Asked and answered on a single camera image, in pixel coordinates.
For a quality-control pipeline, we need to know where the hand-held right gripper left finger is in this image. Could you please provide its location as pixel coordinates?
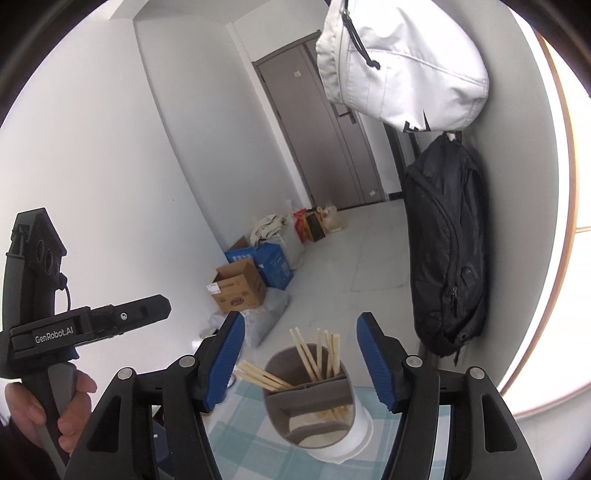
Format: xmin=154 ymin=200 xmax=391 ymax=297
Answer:
xmin=62 ymin=311 xmax=246 ymax=480

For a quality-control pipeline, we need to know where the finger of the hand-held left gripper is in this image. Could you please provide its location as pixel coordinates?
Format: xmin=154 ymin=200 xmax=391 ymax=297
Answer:
xmin=90 ymin=294 xmax=172 ymax=342

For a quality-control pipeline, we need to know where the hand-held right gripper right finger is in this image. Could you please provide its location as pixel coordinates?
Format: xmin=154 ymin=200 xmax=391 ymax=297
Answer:
xmin=356 ymin=311 xmax=546 ymax=480

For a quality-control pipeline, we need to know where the grey white utensil holder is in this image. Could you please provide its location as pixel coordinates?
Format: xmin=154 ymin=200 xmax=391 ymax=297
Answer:
xmin=262 ymin=347 xmax=374 ymax=463

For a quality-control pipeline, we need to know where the person's left hand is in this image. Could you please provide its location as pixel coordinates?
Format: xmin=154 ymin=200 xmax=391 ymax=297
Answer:
xmin=4 ymin=370 xmax=99 ymax=455

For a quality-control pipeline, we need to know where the white plastic package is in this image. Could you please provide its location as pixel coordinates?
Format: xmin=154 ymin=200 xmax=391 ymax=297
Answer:
xmin=198 ymin=309 xmax=232 ymax=344

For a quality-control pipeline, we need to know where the grey plastic sack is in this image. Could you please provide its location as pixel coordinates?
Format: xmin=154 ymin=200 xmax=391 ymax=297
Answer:
xmin=240 ymin=288 xmax=291 ymax=348

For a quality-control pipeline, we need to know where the brown cardboard box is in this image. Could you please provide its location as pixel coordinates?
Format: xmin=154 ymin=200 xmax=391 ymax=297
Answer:
xmin=206 ymin=259 xmax=267 ymax=315

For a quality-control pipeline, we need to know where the teal checked tablecloth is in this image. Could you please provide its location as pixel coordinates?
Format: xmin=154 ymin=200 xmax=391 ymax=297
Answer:
xmin=203 ymin=376 xmax=402 ymax=480

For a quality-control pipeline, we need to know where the blue cardboard box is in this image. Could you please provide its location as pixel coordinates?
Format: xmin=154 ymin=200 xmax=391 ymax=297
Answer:
xmin=225 ymin=235 xmax=295 ymax=291

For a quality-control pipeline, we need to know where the translucent white bag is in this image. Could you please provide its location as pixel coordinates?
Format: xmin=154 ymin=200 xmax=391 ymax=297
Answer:
xmin=277 ymin=217 xmax=305 ymax=264

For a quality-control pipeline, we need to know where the cream canvas bag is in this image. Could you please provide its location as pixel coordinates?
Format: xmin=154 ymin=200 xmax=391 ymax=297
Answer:
xmin=249 ymin=213 xmax=288 ymax=247

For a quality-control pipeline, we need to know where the black backpack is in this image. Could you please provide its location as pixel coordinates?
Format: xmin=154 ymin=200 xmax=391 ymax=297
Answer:
xmin=401 ymin=131 xmax=490 ymax=358

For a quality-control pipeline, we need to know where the black yellow bag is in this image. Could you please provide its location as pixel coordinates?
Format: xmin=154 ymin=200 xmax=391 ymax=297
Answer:
xmin=305 ymin=210 xmax=327 ymax=242

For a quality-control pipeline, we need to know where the red bag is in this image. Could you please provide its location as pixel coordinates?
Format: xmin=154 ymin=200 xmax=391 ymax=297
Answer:
xmin=293 ymin=209 xmax=310 ymax=243

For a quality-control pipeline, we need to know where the wood-framed window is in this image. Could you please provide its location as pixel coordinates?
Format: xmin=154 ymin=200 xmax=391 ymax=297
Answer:
xmin=501 ymin=28 xmax=591 ymax=416

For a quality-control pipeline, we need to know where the black coat rack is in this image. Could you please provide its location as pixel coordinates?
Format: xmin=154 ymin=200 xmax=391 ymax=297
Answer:
xmin=383 ymin=121 xmax=421 ymax=200

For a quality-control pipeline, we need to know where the grey door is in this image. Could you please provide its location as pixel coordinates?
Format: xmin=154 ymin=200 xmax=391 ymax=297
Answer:
xmin=252 ymin=30 xmax=386 ymax=210

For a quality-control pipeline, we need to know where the white hanging bag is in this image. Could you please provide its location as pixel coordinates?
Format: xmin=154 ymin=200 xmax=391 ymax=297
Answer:
xmin=315 ymin=0 xmax=490 ymax=134

